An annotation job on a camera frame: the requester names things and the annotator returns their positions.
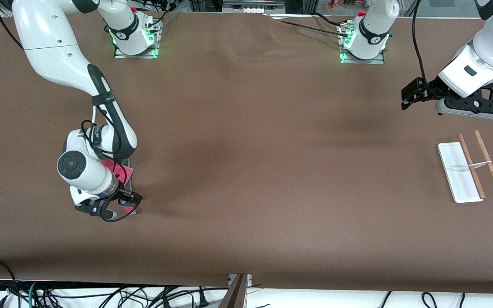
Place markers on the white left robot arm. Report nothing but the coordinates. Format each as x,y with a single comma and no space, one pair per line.
372,30

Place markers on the white power strip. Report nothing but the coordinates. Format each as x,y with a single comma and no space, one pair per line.
253,9

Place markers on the black power plug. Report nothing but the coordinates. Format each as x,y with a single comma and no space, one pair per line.
203,301

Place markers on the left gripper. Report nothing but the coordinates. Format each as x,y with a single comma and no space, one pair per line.
430,90

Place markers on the orange patterned object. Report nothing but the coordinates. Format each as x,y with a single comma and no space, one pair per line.
336,4

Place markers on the white rack base tray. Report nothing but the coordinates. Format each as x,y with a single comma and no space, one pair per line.
458,171

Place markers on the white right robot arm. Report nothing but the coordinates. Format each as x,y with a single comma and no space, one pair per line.
54,47

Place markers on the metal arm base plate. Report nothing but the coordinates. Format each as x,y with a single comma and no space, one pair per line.
377,61
120,54

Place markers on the dark support beam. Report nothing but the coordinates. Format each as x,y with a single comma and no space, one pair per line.
234,295

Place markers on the silver table edge bracket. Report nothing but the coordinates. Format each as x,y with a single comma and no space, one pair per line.
249,280

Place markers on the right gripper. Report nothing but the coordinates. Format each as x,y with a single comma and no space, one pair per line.
124,193

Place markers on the small metal rack bracket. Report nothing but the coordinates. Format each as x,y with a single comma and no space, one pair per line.
482,164

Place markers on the pink and grey towel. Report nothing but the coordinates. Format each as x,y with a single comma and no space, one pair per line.
122,171

